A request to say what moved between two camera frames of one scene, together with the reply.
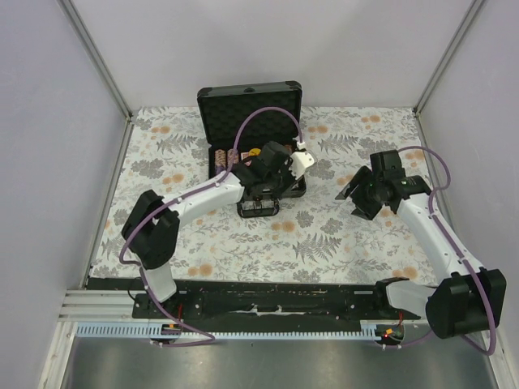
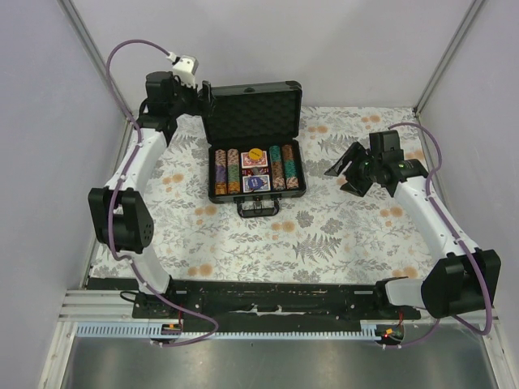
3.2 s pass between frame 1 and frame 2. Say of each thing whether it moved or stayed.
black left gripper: moved
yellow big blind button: stayed
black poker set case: stayed
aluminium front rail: stayed
